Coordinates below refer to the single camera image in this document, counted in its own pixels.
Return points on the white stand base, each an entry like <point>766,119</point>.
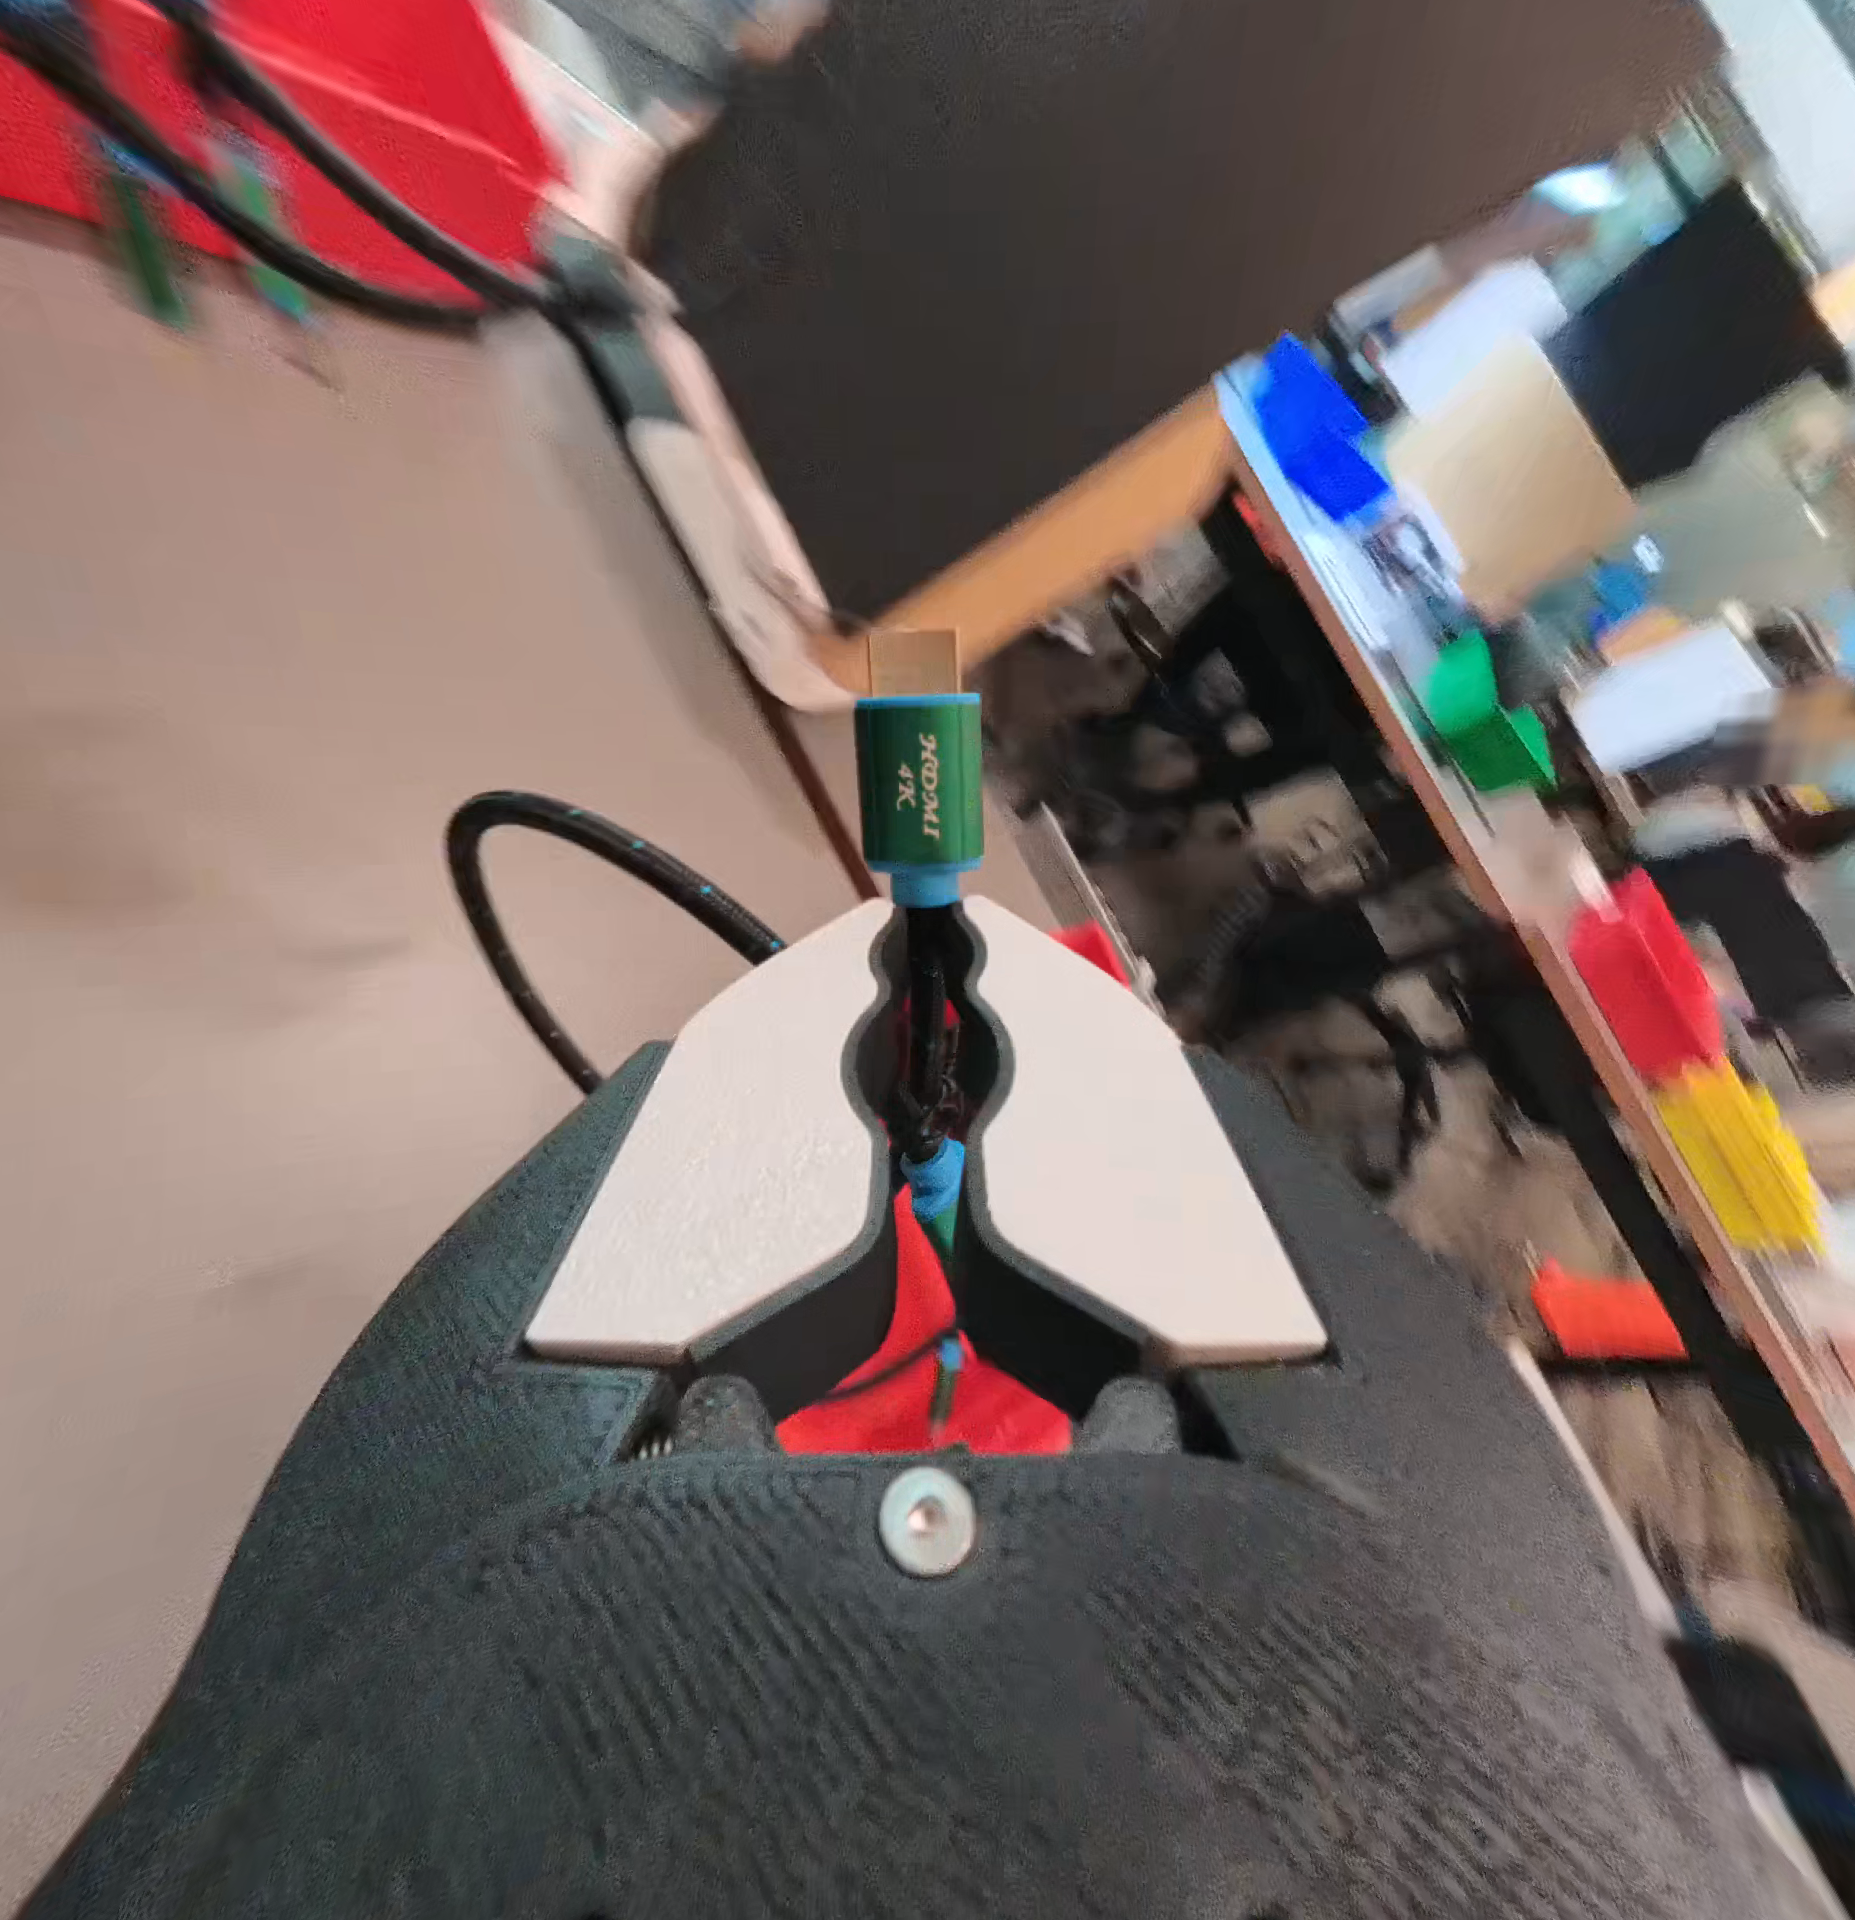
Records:
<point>731,556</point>

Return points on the black monitor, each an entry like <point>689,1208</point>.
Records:
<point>1694,348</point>

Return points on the cardboard box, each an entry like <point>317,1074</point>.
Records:
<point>1512,478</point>

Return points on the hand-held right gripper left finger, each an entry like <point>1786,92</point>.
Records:
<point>717,1182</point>

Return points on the blue storage bins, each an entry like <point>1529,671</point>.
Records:
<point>1324,435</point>

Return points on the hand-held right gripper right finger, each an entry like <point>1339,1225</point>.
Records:
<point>1136,1182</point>

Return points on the yellow storage bins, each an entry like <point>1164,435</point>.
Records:
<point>1744,1156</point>

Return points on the green storage bin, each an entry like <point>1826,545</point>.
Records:
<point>1487,720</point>

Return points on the wooden panel support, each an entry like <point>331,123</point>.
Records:
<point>1074,511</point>

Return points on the grey desk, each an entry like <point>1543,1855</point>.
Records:
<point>267,750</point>

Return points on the long wooden-edged table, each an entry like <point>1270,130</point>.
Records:
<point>1519,862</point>

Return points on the red storage bins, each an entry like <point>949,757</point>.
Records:
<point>1649,974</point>

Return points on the black display panel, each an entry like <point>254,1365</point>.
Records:
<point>1090,303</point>

